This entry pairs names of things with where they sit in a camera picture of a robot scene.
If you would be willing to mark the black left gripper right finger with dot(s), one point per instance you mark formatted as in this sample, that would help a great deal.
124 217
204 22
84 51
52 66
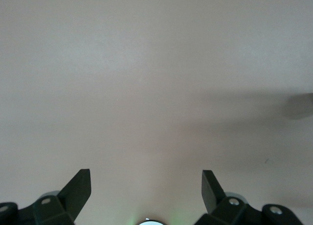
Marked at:
211 193

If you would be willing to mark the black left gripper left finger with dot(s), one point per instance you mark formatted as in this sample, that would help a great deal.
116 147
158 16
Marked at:
75 193

